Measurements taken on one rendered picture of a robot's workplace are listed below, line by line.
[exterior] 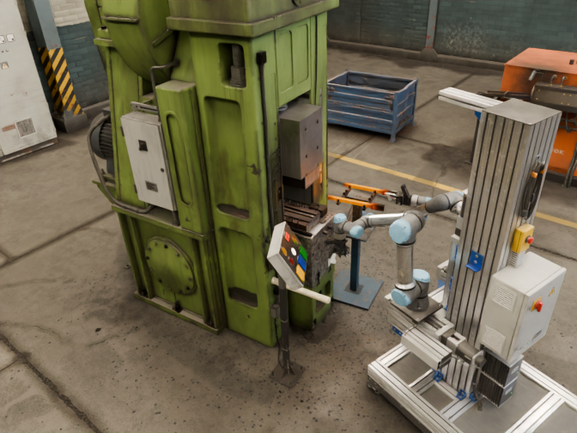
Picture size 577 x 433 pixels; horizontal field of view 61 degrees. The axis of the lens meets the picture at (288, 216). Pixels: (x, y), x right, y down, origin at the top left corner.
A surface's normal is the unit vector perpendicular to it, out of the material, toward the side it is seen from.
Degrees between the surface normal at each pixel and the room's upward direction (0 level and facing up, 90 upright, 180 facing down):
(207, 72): 89
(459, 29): 90
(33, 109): 90
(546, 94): 90
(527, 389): 0
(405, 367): 0
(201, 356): 0
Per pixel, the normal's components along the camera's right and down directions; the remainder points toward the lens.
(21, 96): 0.78, 0.30
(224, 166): -0.52, 0.45
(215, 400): -0.04, -0.85
